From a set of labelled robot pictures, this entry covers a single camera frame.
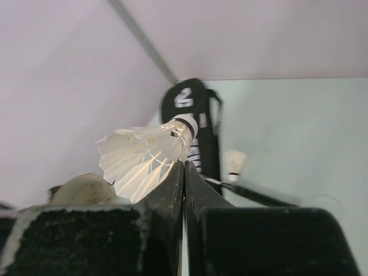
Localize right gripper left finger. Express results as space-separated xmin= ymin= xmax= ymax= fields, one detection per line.
xmin=1 ymin=162 xmax=184 ymax=275

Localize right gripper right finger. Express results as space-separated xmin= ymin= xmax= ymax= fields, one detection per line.
xmin=185 ymin=162 xmax=360 ymax=276

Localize black shuttlecock tube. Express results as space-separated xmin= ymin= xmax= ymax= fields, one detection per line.
xmin=48 ymin=173 xmax=120 ymax=205

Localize white shuttlecock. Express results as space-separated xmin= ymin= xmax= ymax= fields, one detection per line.
xmin=96 ymin=117 xmax=193 ymax=204
xmin=225 ymin=150 xmax=247 ymax=182

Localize black racket bag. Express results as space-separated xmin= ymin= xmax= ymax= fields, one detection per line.
xmin=160 ymin=78 xmax=223 ymax=181

